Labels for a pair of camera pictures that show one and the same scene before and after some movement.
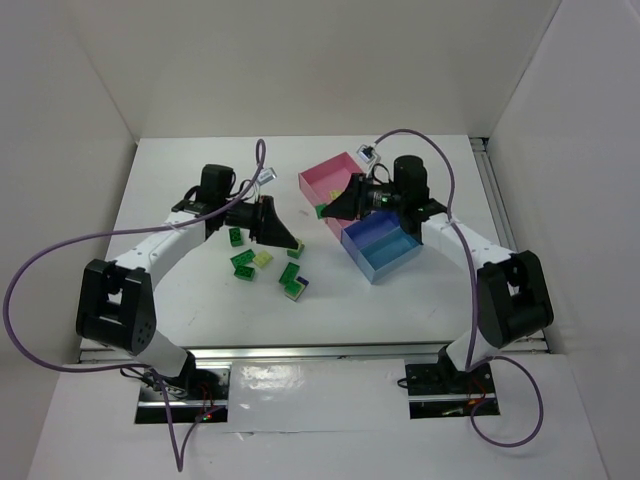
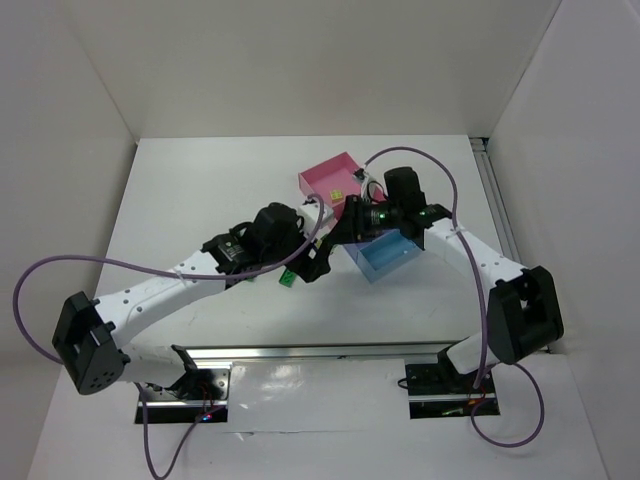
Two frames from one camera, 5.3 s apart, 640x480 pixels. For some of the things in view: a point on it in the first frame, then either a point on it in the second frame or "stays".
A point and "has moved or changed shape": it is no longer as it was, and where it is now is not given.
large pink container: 318,181 stays
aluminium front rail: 426,352 stays
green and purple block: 293,287 has moved or changed shape
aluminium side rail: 535,344 stays
